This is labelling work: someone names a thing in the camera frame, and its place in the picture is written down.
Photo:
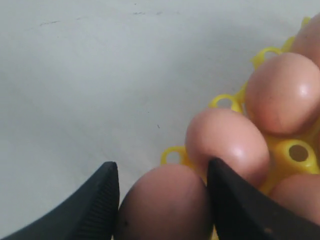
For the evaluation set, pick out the brown egg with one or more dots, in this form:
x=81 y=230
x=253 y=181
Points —
x=230 y=136
x=282 y=96
x=307 y=40
x=299 y=193
x=169 y=202

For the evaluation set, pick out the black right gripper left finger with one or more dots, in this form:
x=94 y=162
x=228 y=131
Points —
x=88 y=214

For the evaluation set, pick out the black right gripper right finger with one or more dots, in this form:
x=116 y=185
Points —
x=241 y=212

